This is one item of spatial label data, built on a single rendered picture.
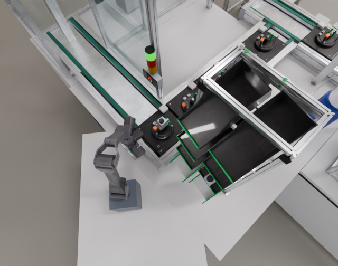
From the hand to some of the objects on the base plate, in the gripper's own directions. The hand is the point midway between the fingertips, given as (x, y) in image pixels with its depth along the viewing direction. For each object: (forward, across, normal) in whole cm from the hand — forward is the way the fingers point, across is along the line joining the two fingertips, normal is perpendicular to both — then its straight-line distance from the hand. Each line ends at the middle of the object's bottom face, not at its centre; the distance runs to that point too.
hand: (132, 145), depth 125 cm
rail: (+18, -26, +6) cm, 32 cm away
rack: (+18, +38, +33) cm, 54 cm away
